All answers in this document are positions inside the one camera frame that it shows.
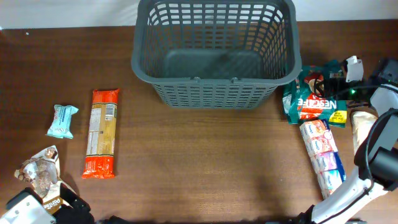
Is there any green Nescafe coffee bag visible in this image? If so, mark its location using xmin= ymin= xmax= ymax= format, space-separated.
xmin=282 ymin=60 xmax=348 ymax=128

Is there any pink blue tissue multipack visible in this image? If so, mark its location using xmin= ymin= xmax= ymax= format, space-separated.
xmin=300 ymin=119 xmax=346 ymax=199

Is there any grey plastic basket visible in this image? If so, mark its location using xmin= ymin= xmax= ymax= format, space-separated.
xmin=131 ymin=0 xmax=302 ymax=110

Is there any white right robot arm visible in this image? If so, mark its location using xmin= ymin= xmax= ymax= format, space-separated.
xmin=290 ymin=58 xmax=397 ymax=223

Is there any white brown cookie bag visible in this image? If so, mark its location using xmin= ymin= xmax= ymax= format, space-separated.
xmin=14 ymin=145 xmax=75 ymax=214

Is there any cream paper pouch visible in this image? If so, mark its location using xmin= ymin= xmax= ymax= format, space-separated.
xmin=351 ymin=111 xmax=377 ymax=154

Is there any orange spaghetti packet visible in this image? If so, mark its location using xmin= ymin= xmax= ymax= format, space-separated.
xmin=82 ymin=89 xmax=119 ymax=179

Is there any mint green snack packet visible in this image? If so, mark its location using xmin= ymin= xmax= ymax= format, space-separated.
xmin=47 ymin=105 xmax=78 ymax=139

